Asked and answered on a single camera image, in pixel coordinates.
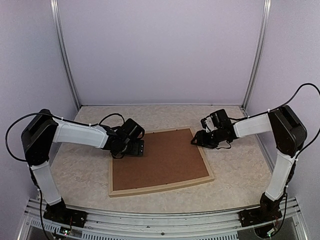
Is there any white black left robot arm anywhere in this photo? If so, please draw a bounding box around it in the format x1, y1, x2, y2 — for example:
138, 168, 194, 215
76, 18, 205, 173
21, 109, 145, 227

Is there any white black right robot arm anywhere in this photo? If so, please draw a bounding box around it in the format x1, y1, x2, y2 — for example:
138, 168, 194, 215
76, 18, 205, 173
191, 104, 307, 222

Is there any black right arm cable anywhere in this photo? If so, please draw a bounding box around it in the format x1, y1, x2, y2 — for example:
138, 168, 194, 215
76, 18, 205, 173
268, 83, 320, 153

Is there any aluminium front rail base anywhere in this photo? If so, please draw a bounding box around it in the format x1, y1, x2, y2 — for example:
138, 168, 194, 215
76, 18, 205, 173
16, 198, 309, 240

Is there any aluminium enclosure post left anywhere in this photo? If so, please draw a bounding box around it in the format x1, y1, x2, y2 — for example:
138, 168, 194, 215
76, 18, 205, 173
50, 0, 82, 110

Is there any aluminium enclosure post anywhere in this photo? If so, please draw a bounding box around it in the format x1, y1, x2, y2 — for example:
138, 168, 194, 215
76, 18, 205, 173
50, 0, 82, 110
241, 0, 272, 111

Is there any light wooden picture frame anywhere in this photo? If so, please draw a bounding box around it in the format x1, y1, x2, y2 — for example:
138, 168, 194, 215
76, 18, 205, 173
108, 126, 215, 198

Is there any brown hardboard backing panel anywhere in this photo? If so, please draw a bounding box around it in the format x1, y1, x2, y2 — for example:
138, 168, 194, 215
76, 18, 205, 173
112, 129, 211, 192

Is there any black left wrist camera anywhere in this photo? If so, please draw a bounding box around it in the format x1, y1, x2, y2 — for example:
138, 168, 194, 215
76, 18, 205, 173
116, 118, 145, 143

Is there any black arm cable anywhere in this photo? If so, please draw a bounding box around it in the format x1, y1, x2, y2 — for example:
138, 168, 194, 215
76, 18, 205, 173
4, 112, 53, 162
268, 83, 320, 153

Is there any aluminium enclosure post right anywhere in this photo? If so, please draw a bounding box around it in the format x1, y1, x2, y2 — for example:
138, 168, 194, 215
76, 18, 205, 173
241, 0, 272, 111

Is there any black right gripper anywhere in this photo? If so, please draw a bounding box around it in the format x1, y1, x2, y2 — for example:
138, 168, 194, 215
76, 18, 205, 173
190, 127, 224, 149

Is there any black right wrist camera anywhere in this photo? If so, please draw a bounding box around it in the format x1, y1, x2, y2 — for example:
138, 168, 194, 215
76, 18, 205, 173
200, 109, 232, 133

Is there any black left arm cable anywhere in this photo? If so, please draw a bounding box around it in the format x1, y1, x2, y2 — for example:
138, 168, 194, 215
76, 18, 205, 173
4, 112, 53, 162

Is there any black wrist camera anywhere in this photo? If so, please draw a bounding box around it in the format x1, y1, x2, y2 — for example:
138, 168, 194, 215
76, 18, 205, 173
116, 118, 145, 143
200, 109, 232, 133

